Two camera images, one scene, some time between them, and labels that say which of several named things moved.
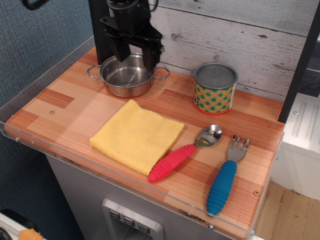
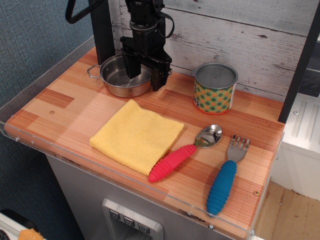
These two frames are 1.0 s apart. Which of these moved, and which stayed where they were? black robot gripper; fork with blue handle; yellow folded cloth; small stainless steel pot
Moved: black robot gripper
Stayed: yellow folded cloth; fork with blue handle; small stainless steel pot
